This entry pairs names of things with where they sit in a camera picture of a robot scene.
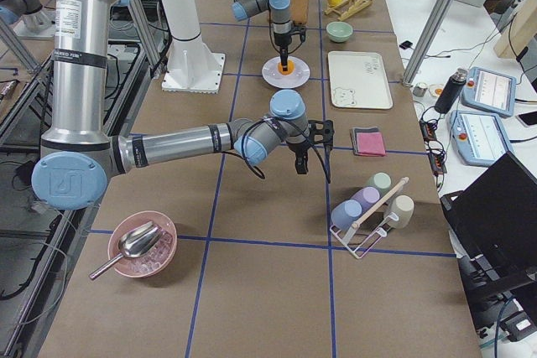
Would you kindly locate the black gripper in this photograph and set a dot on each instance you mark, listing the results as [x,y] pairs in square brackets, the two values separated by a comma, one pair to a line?
[281,38]
[299,150]

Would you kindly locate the orange fruit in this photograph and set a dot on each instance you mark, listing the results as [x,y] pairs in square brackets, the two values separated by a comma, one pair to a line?
[286,69]

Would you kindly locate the white round plate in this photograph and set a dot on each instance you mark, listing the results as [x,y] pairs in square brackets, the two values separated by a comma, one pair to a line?
[296,75]

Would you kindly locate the cream bear tray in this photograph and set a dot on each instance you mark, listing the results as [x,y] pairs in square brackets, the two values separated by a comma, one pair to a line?
[358,80]

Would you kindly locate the green bowl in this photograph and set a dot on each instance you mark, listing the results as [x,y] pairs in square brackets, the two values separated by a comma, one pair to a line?
[339,32]

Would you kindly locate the grey cloth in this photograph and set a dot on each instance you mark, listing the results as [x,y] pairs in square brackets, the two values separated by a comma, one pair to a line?
[356,130]

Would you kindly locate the blue cup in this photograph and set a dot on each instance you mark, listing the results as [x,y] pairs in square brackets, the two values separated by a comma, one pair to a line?
[343,215]

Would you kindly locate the pink cloth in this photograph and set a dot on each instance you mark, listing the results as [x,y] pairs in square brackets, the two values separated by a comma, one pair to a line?
[370,144]

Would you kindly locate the purple cup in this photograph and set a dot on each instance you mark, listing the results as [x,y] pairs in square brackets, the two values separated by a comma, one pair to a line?
[366,197]

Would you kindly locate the green cup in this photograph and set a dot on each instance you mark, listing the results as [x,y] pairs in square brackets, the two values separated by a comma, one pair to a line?
[381,182]

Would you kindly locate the wooden rack dowel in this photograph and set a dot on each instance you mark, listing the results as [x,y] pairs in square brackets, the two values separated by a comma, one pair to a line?
[383,200]

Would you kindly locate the wooden drying rack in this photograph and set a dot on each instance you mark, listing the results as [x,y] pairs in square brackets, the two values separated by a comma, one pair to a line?
[348,8]

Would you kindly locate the beige cup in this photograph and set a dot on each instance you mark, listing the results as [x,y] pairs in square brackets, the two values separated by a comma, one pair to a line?
[399,211]

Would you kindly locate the black bottle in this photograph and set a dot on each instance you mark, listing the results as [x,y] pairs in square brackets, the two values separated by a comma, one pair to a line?
[451,91]

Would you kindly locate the metal scoop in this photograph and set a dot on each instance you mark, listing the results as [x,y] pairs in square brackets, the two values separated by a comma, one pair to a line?
[133,244]

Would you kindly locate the teach pendant near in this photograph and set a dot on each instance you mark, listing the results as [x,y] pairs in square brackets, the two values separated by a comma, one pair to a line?
[480,137]

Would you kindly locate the teach pendant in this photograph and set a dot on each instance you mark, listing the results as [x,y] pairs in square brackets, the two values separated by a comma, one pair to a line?
[480,137]
[489,91]

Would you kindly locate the pink bowl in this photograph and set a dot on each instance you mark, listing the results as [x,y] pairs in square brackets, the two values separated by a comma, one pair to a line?
[157,258]

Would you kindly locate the black laptop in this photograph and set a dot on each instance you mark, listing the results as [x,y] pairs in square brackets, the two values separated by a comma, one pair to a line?
[495,216]

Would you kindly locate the teach pendant far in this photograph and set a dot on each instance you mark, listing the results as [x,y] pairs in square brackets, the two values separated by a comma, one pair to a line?
[489,91]

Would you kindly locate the white wire cup rack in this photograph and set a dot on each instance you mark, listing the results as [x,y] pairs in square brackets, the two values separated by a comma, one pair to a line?
[359,242]

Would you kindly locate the aluminium frame post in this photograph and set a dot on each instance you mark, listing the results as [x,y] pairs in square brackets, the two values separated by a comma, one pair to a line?
[425,41]

